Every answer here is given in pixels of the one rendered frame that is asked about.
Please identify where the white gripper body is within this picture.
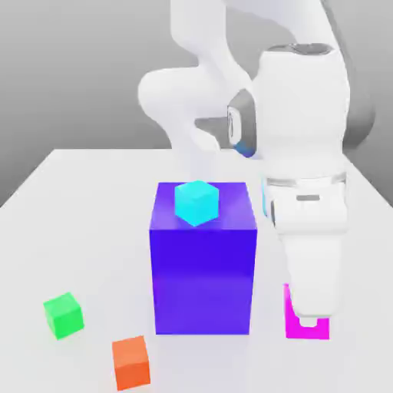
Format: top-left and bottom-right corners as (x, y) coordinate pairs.
(276, 228), (347, 319)

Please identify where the small magenta cube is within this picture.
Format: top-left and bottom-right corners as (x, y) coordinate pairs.
(283, 282), (331, 341)

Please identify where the small cyan cube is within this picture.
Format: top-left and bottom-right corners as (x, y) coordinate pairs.
(173, 180), (220, 228)

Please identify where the small orange cube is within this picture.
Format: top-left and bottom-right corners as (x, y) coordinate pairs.
(111, 335), (152, 392)

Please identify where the small green cube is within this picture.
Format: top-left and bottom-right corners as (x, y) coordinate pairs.
(42, 291), (85, 342)

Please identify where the large blue box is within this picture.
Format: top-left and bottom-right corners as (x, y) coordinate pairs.
(149, 181), (258, 336)

